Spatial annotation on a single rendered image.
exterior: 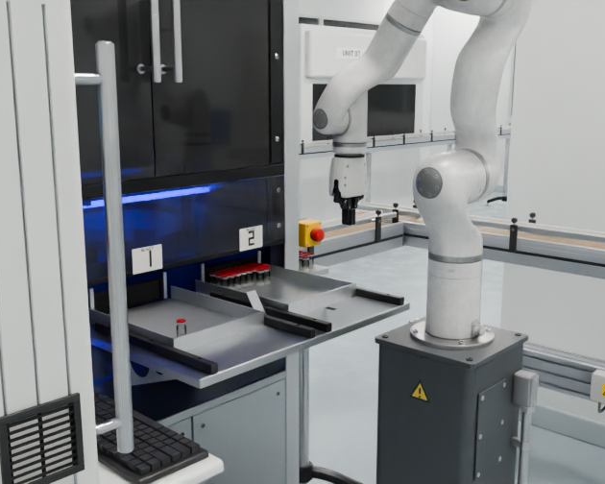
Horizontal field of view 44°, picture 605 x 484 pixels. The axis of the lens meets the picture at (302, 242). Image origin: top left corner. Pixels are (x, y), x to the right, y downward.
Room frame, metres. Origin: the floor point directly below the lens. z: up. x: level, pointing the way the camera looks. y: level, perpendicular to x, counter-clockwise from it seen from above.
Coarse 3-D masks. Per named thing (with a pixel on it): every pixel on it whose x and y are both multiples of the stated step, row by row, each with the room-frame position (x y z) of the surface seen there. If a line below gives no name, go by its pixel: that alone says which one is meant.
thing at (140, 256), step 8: (144, 248) 1.72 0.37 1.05; (152, 248) 1.74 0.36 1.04; (160, 248) 1.75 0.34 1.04; (136, 256) 1.70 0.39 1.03; (144, 256) 1.72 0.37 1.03; (152, 256) 1.73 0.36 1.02; (160, 256) 1.75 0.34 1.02; (136, 264) 1.70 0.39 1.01; (144, 264) 1.72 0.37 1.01; (152, 264) 1.73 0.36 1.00; (160, 264) 1.75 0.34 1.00; (136, 272) 1.70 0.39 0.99
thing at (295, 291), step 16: (272, 272) 2.10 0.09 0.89; (288, 272) 2.05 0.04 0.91; (304, 272) 2.02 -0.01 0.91; (208, 288) 1.90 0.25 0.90; (224, 288) 1.86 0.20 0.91; (256, 288) 1.97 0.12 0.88; (272, 288) 1.97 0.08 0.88; (288, 288) 1.97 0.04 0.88; (304, 288) 1.97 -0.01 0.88; (320, 288) 1.97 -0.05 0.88; (336, 288) 1.94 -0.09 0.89; (352, 288) 1.89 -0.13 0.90; (272, 304) 1.74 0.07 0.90; (288, 304) 1.70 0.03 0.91; (304, 304) 1.75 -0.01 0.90; (320, 304) 1.79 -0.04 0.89
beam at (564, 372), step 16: (528, 352) 2.39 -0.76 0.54; (544, 352) 2.37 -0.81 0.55; (560, 352) 2.37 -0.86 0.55; (528, 368) 2.39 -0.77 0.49; (544, 368) 2.35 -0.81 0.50; (560, 368) 2.32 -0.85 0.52; (576, 368) 2.29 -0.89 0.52; (592, 368) 2.25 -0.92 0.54; (544, 384) 2.35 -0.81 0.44; (560, 384) 2.31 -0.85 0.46; (576, 384) 2.28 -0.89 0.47; (592, 400) 2.24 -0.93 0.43
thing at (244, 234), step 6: (252, 228) 1.98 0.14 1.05; (258, 228) 2.00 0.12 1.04; (240, 234) 1.95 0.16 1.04; (246, 234) 1.96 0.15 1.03; (252, 234) 1.98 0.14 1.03; (258, 234) 2.00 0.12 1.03; (240, 240) 1.95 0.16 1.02; (246, 240) 1.96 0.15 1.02; (252, 240) 1.98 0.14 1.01; (258, 240) 2.00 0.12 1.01; (240, 246) 1.95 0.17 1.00; (246, 246) 1.96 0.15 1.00; (252, 246) 1.98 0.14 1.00; (258, 246) 2.00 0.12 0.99
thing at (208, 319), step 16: (176, 288) 1.86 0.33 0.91; (144, 304) 1.81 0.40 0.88; (160, 304) 1.81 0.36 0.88; (176, 304) 1.81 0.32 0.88; (192, 304) 1.81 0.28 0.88; (208, 304) 1.77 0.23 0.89; (224, 304) 1.73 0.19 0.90; (240, 304) 1.70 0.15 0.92; (96, 320) 1.65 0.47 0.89; (128, 320) 1.68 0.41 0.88; (144, 320) 1.68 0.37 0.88; (160, 320) 1.68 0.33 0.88; (176, 320) 1.68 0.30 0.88; (192, 320) 1.68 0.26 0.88; (208, 320) 1.68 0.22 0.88; (224, 320) 1.68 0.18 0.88; (240, 320) 1.59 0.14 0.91; (256, 320) 1.63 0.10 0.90; (160, 336) 1.48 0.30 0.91; (176, 336) 1.57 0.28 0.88; (192, 336) 1.49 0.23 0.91; (208, 336) 1.52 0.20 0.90; (224, 336) 1.56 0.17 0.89
